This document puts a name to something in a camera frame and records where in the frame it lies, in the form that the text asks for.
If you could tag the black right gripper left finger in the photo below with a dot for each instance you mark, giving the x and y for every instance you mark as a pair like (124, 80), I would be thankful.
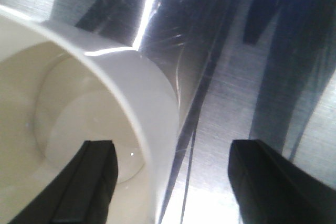
(81, 192)

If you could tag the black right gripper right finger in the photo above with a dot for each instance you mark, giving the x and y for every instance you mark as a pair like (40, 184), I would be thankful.
(270, 189)

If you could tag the white plastic trash bin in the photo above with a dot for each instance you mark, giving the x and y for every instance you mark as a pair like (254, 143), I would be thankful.
(61, 86)

